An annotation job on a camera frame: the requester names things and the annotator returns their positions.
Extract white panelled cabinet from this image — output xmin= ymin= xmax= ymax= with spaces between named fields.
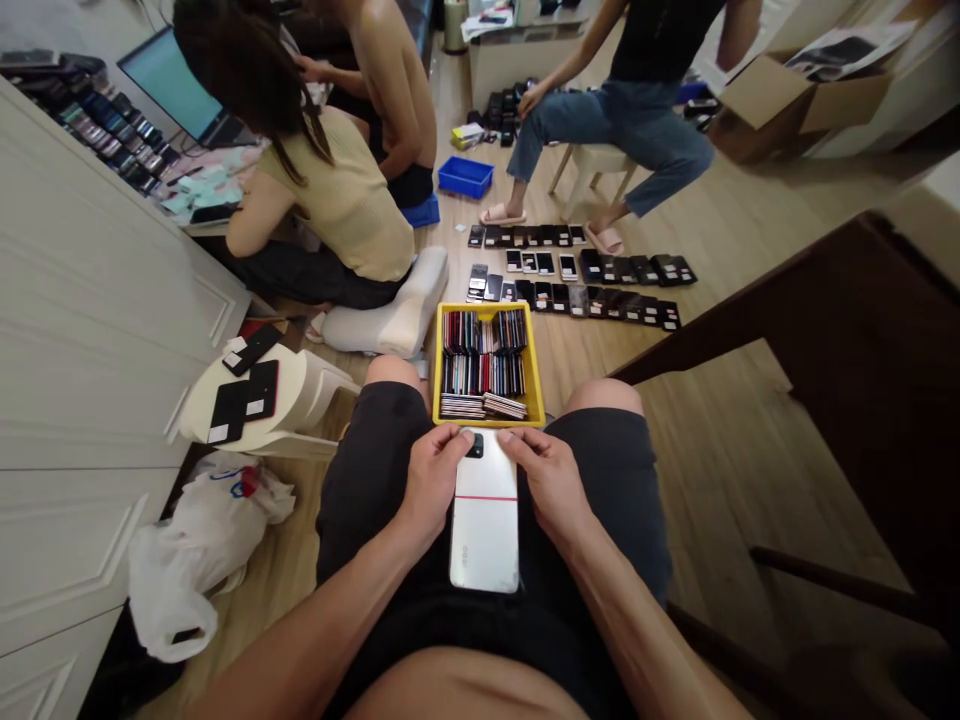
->
xmin=0 ymin=74 xmax=260 ymax=720

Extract dark wooden table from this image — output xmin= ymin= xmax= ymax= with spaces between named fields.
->
xmin=605 ymin=209 xmax=960 ymax=628

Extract batch of phones standing upright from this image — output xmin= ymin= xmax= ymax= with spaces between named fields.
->
xmin=439 ymin=308 xmax=531 ymax=421

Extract person's right hand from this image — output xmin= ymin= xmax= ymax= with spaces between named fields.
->
xmin=497 ymin=425 xmax=585 ymax=547

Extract blue plastic bin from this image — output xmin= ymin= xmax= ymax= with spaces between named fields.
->
xmin=400 ymin=191 xmax=442 ymax=229
xmin=437 ymin=155 xmax=497 ymax=201

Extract line of phones on counter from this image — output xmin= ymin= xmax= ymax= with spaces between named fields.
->
xmin=0 ymin=47 xmax=183 ymax=198

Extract heap of pastel paper slips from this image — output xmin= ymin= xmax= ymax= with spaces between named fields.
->
xmin=159 ymin=144 xmax=262 ymax=226

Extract yellow plastic crate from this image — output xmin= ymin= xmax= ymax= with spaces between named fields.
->
xmin=431 ymin=300 xmax=547 ymax=430

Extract square white stool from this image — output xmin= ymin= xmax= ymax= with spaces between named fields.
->
xmin=546 ymin=140 xmax=640 ymax=223

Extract round white plastic stool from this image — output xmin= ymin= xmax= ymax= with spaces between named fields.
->
xmin=178 ymin=341 xmax=363 ymax=461

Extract person's body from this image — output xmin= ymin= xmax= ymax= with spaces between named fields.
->
xmin=343 ymin=646 xmax=595 ymax=720

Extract open cardboard box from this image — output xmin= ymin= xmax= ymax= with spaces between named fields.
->
xmin=707 ymin=20 xmax=918 ymax=165

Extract rows of phones on floor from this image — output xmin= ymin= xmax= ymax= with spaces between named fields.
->
xmin=465 ymin=222 xmax=700 ymax=332

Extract white plastic bag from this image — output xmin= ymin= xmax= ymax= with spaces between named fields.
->
xmin=128 ymin=449 xmax=298 ymax=666

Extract computer monitor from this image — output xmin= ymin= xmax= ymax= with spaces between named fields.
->
xmin=115 ymin=24 xmax=229 ymax=147

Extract person's left hand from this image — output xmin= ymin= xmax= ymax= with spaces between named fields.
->
xmin=407 ymin=422 xmax=478 ymax=535

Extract white smartphone with red stripe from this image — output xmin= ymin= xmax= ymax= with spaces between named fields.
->
xmin=449 ymin=427 xmax=521 ymax=595

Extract person's legs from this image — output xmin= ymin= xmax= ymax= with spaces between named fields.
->
xmin=314 ymin=355 xmax=674 ymax=720

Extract white foam cushion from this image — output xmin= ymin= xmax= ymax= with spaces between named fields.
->
xmin=320 ymin=246 xmax=451 ymax=360

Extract cluster of black phone boxes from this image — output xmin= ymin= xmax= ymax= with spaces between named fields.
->
xmin=466 ymin=74 xmax=543 ymax=148

